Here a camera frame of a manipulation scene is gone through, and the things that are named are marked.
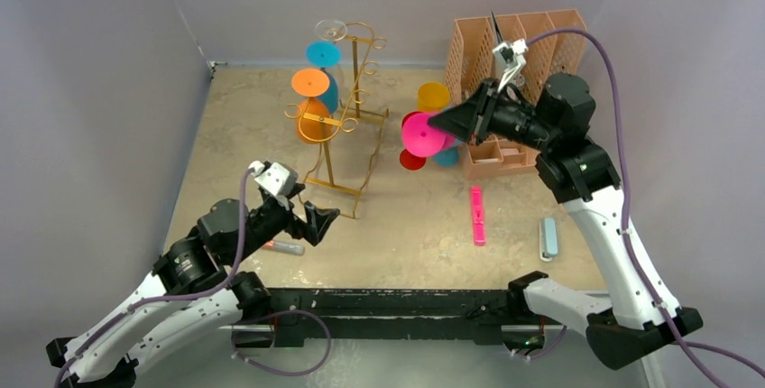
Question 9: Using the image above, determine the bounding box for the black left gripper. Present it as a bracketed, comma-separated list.
[228, 182, 339, 265]

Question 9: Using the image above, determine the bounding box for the yellow wine glass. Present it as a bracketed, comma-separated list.
[417, 82, 450, 112]

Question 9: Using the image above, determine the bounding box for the light blue wine glass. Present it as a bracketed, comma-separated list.
[433, 142, 460, 167]

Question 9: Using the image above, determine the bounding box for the magenta wine glass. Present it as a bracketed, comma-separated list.
[401, 111, 456, 158]

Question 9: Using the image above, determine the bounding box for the red wine glass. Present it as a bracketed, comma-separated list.
[399, 111, 427, 171]

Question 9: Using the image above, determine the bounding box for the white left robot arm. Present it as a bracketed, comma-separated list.
[46, 183, 340, 387]

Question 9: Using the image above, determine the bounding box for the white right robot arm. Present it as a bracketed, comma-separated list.
[429, 73, 703, 370]

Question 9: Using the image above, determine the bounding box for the orange wine glass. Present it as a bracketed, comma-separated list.
[290, 68, 331, 144]

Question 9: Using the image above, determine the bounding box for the teal rear wine glass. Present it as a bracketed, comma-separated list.
[305, 41, 341, 115]

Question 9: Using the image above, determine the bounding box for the clear wine glass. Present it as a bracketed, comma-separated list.
[314, 19, 348, 42]

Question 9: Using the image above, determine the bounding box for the orange grey marker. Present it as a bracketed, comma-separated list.
[263, 240, 305, 256]

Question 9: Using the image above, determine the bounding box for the white folder in organizer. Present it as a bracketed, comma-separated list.
[491, 12, 507, 79]

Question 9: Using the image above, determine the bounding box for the pink highlighter marker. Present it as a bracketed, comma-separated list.
[470, 186, 485, 246]

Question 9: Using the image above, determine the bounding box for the peach plastic file organizer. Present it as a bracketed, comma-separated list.
[445, 9, 586, 180]

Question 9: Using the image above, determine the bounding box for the light blue white eraser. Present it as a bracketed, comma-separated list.
[539, 217, 559, 262]

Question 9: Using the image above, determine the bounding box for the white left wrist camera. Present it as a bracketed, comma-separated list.
[249, 161, 299, 199]

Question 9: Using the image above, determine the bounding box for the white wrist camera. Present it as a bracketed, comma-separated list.
[493, 39, 529, 91]
[249, 161, 299, 199]

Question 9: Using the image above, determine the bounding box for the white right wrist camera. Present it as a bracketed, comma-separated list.
[493, 39, 529, 91]

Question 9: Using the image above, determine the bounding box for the gold wire glass rack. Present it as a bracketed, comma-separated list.
[284, 21, 390, 219]

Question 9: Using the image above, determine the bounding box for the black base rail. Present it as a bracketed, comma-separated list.
[234, 288, 541, 347]

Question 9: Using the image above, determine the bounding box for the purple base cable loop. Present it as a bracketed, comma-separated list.
[229, 310, 333, 377]

